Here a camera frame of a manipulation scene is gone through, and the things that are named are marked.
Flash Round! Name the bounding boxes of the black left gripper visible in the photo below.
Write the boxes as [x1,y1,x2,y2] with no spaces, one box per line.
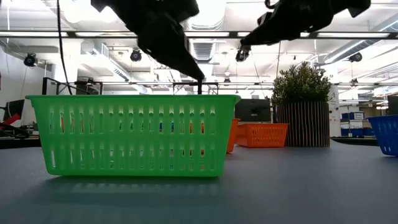
[90,0,205,81]

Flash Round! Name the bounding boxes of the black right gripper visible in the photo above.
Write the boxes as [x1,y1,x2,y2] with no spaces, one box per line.
[239,0,352,47]

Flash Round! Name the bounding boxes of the green plastic basket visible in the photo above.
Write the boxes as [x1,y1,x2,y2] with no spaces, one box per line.
[25,95,242,178]

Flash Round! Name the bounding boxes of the orange plastic basket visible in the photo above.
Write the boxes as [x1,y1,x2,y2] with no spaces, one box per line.
[226,117,242,154]
[235,123,289,149]

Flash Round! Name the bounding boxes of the blue plastic basket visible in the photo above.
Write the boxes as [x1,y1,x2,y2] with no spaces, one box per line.
[366,114,398,157]

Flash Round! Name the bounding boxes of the black ceiling spotlight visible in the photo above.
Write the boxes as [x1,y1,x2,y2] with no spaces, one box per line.
[23,52,39,68]
[235,45,252,63]
[348,51,363,63]
[129,48,143,63]

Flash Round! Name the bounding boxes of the potted artificial plant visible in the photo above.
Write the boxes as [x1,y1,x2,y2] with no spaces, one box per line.
[271,61,333,148]

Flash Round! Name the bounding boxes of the blue storage crate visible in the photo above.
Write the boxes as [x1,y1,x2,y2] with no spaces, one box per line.
[340,111,376,138]

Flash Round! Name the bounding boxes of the black cabinet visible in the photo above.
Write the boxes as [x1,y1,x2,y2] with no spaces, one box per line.
[387,95,398,116]

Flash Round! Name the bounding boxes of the blue-grey table mat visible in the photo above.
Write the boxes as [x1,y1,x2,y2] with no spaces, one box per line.
[0,139,398,224]

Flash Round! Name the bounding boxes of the black desk monitor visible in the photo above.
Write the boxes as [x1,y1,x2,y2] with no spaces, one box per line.
[2,98,25,123]

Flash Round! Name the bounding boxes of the red plastic object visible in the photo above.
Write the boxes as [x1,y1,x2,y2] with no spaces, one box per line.
[0,113,21,130]

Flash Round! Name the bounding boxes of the black metal shelf frame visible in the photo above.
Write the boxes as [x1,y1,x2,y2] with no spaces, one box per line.
[42,77,220,96]

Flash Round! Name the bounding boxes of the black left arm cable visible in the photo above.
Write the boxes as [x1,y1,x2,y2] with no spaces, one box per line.
[55,0,74,96]

